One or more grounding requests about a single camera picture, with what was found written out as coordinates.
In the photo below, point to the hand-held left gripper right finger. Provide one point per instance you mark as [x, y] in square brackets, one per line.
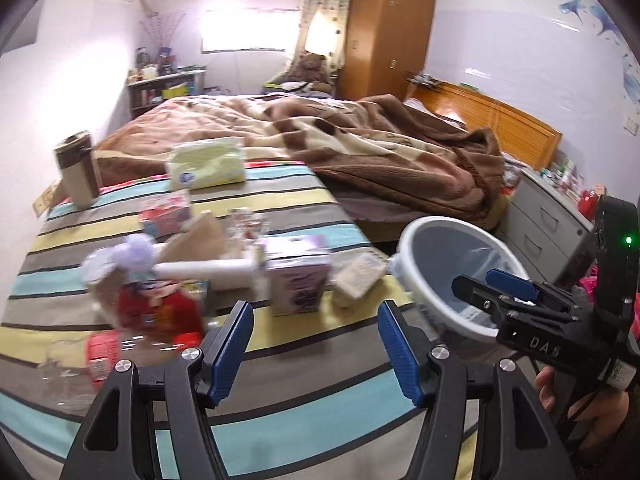
[400, 355]

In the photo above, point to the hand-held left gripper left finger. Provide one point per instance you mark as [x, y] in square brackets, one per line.
[232, 350]

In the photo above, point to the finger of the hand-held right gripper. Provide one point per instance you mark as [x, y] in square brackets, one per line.
[510, 284]
[480, 292]

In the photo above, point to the white bin with plastic liner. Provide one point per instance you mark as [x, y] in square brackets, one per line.
[450, 260]

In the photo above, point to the purple drink carton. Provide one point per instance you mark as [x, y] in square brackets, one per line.
[295, 280]

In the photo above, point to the blue foam net sleeve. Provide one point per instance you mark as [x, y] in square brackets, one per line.
[132, 255]

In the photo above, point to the person's right hand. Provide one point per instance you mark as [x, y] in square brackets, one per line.
[602, 415]

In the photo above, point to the grey nightstand with drawers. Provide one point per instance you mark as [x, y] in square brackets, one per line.
[535, 220]

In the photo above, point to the red snack packet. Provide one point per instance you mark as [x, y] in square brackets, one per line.
[160, 315]

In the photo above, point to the white tube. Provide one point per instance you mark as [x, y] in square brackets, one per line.
[205, 271]

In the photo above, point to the beige sponge block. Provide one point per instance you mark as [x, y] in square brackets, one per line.
[357, 277]

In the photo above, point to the striped bed sheet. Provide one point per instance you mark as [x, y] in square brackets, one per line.
[325, 410]

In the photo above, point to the brown paper bag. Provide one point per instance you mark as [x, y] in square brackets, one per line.
[197, 240]

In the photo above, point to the clutter of bottles on nightstand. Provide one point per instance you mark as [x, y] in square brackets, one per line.
[570, 180]

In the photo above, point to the crumpled clear plastic wrapper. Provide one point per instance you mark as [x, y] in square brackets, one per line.
[245, 225]

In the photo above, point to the clear plastic bottle red label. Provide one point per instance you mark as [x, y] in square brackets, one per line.
[102, 360]

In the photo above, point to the strawberry print milk carton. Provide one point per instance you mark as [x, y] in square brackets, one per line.
[165, 215]

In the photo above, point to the crumpled clear plastic bag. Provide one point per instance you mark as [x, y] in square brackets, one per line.
[97, 267]

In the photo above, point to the wooden bed headboard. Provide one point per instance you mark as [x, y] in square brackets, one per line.
[500, 125]

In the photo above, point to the yellow tissue pack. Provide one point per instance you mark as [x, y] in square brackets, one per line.
[207, 165]

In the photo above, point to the brown and cream blanket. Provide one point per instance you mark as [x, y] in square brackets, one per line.
[350, 150]

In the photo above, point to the brown and cream thermos mug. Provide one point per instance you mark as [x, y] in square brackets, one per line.
[77, 180]

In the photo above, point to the small storage shelf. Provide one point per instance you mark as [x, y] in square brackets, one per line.
[145, 95]

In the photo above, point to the wooden wardrobe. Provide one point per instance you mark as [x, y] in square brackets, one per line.
[385, 35]

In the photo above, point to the brown teddy bear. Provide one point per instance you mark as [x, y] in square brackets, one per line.
[310, 67]

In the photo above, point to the clutter of bottles on shelf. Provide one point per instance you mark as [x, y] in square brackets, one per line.
[160, 62]

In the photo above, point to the bright window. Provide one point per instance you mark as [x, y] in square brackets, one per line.
[250, 30]

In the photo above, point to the patterned curtain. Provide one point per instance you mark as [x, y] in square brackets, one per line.
[322, 10]

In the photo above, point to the dried branch decoration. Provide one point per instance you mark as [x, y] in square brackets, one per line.
[160, 27]

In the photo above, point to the white wall switch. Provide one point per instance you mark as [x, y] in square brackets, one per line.
[633, 127]

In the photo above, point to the blue dolphin wall sticker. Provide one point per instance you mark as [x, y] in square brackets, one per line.
[632, 75]
[595, 15]

